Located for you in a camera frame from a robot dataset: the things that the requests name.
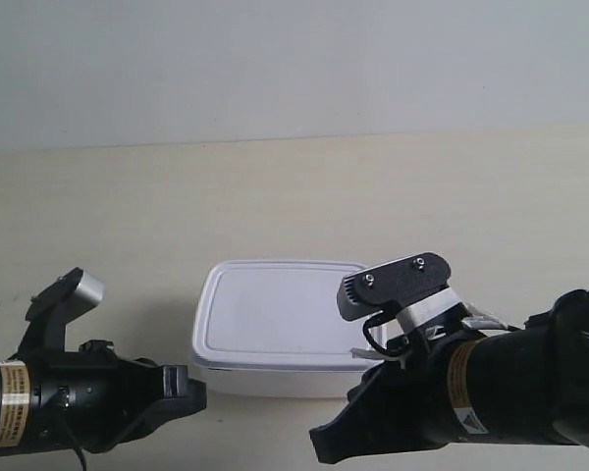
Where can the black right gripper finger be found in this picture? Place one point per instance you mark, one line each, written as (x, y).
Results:
(371, 424)

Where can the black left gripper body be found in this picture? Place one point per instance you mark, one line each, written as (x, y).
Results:
(91, 398)

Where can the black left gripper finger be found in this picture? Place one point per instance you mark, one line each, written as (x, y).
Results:
(171, 394)

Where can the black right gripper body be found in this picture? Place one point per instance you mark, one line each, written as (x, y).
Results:
(419, 384)

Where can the white lidded plastic container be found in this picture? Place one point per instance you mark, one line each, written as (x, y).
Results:
(272, 328)

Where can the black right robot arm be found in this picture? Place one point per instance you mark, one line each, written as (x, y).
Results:
(528, 387)

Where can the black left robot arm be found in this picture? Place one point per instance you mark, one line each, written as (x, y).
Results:
(15, 390)

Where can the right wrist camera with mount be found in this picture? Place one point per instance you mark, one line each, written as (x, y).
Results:
(414, 291)

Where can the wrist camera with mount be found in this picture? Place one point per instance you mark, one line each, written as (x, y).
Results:
(53, 309)
(414, 291)

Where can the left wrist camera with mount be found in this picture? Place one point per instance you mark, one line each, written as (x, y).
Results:
(53, 309)

